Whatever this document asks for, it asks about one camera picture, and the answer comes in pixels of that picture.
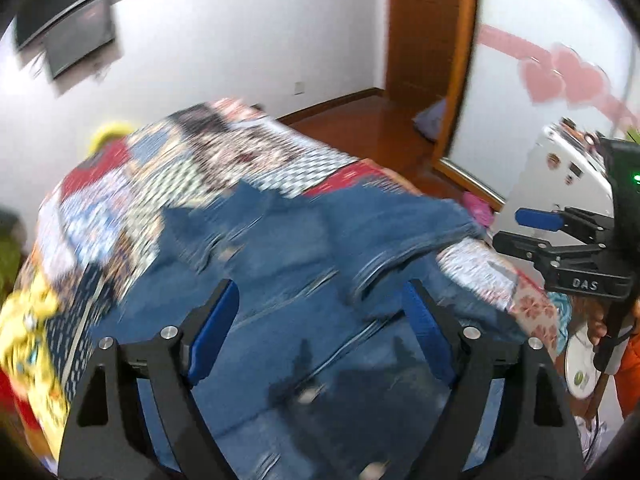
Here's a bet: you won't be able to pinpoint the person's right forearm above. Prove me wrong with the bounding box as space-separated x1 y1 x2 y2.
614 327 640 418

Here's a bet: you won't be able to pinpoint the white round device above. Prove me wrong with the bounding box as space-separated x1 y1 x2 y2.
565 317 601 401

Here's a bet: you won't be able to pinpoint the pink cloth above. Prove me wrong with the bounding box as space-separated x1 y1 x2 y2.
462 191 496 226

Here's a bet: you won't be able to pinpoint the purple pillow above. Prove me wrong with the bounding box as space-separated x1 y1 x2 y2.
414 97 448 141

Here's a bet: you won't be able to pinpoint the white appliance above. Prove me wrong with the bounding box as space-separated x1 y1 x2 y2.
500 117 618 261

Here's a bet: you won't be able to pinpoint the wooden wardrobe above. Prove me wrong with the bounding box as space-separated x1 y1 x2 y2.
384 0 506 211

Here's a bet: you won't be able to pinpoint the small black wall screen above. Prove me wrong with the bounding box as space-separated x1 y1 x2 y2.
44 0 117 81

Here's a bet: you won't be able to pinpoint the patchwork bedspread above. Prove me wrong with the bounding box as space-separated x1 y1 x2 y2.
20 97 573 461

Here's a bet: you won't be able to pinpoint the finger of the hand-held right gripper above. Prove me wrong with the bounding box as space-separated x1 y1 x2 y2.
515 206 615 242
492 230 608 273

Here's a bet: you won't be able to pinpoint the person's right hand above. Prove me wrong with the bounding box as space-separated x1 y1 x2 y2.
589 310 610 347

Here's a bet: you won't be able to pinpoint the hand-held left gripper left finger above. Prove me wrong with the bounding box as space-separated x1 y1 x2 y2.
57 279 240 480

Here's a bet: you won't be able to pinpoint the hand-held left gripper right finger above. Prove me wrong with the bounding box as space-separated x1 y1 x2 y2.
402 279 586 480

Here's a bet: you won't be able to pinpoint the blue denim jeans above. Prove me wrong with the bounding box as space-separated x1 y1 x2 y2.
92 180 531 480

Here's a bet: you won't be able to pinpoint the yellow curved cushion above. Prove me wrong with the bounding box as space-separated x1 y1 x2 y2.
90 119 136 153

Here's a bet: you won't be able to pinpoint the green covered cabinet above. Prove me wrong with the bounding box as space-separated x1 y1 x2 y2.
0 210 23 301

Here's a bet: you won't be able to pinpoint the yellow cartoon blanket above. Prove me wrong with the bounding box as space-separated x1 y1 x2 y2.
0 255 73 426

